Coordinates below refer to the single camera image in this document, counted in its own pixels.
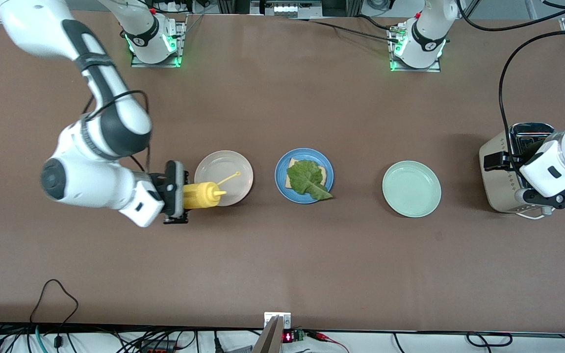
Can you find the black looped cable with adapter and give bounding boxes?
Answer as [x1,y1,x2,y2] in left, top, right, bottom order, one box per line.
[29,279,79,350]

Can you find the beige chrome two-slot toaster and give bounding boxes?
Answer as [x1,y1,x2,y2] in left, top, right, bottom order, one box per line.
[479,123,565,215]

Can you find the long black base cable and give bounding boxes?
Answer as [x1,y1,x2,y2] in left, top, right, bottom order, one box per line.
[292,19,400,43]

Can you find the short black base cable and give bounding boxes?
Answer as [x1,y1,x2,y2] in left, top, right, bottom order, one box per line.
[355,15,397,33]

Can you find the pale bread slice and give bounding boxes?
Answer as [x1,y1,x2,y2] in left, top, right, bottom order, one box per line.
[285,157,329,190]

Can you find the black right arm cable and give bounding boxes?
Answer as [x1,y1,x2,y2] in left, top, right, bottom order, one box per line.
[82,90,152,173]

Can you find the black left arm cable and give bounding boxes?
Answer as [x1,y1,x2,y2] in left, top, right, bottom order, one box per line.
[456,0,565,189]

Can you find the black device with lights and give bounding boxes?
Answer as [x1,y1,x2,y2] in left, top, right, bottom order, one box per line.
[251,0,322,18]

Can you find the blue round plate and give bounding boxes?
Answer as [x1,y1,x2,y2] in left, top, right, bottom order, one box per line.
[275,148,334,204]

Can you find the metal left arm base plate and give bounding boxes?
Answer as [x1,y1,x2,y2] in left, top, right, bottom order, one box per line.
[389,24,442,73]

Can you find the mint green round plate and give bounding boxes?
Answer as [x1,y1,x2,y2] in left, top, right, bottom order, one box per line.
[382,161,442,218]

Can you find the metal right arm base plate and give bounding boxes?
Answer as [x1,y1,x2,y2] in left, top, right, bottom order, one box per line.
[130,14,187,68]

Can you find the black coiled flat cable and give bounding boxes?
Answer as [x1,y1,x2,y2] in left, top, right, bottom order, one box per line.
[465,332,514,348]

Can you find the silver camera mount bracket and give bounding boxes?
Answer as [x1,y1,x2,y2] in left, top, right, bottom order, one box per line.
[264,312,292,330]

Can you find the yellow squeeze sauce bottle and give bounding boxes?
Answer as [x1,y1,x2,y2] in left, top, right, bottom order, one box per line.
[183,171,241,209]

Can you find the grey aluminium beam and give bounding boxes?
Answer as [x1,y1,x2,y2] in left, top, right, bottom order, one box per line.
[252,315,283,353]

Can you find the white toaster power cord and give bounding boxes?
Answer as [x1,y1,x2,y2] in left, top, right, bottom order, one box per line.
[514,203,561,220]

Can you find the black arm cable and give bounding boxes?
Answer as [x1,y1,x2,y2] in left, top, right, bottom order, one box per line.
[456,0,565,189]
[82,90,152,173]

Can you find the beige white round plate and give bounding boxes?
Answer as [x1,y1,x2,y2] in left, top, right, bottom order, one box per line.
[194,150,254,207]

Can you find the green lettuce leaf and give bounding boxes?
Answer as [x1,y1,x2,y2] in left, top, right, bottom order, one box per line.
[287,159,334,201]

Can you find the red clip lead wires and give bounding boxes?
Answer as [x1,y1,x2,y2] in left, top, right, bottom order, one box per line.
[307,331,351,353]

